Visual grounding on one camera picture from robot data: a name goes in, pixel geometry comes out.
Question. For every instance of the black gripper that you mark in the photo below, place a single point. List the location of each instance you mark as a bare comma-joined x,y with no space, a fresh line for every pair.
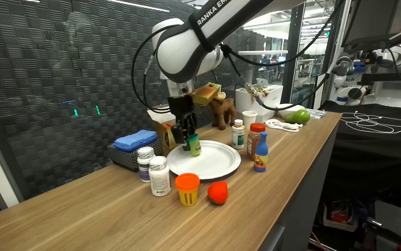
181,107

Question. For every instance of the teal lid small tub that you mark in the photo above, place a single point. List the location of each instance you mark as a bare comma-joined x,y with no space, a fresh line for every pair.
194,147

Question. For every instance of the white bottle green label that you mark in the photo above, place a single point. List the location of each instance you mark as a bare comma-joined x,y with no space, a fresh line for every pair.
238,136

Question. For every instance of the white bottle blue label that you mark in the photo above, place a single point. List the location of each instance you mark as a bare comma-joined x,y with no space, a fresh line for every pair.
145,163

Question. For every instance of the white pill bottle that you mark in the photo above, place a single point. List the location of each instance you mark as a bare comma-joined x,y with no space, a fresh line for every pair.
159,179

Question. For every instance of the orange lid yellow tub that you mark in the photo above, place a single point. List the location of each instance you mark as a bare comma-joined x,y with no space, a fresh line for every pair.
187,189

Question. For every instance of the open yellow cardboard box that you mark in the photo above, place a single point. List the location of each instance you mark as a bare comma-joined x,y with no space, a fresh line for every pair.
163,135

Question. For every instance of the brown plush moose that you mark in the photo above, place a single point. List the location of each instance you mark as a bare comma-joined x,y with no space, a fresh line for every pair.
223,112

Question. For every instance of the white paper plate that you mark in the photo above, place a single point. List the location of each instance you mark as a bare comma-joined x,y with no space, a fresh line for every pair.
215,163

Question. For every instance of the blue sponge cloth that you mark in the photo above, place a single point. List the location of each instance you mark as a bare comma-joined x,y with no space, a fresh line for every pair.
135,140

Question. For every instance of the white paper cup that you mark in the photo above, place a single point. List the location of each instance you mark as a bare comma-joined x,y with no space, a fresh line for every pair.
250,121

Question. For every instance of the orange lid spice jar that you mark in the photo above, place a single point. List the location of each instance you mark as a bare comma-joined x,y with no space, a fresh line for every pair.
254,140

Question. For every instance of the grey woven basket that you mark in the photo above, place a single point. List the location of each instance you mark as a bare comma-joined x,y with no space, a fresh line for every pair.
126,160

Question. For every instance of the orange red ball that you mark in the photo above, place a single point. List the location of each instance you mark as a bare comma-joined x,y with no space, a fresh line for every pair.
218,193

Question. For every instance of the blue bottle colourful label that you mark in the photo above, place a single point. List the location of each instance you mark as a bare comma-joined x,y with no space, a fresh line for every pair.
261,156

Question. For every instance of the white bowl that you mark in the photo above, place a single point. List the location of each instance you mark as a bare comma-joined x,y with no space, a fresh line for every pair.
286,110

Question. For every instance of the green mango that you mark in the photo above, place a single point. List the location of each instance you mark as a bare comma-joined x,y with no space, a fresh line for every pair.
298,117

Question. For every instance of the white lab equipment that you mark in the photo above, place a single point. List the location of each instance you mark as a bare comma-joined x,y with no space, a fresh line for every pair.
348,85

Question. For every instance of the red object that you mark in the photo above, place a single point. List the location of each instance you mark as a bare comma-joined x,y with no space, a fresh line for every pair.
340,217

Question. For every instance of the black covered table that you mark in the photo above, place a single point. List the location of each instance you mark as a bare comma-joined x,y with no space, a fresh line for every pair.
372,149

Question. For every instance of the dark monitor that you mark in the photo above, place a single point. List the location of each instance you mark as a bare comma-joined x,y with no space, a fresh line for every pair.
372,22

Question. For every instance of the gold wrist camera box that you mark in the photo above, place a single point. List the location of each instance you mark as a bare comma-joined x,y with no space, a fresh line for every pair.
206,94

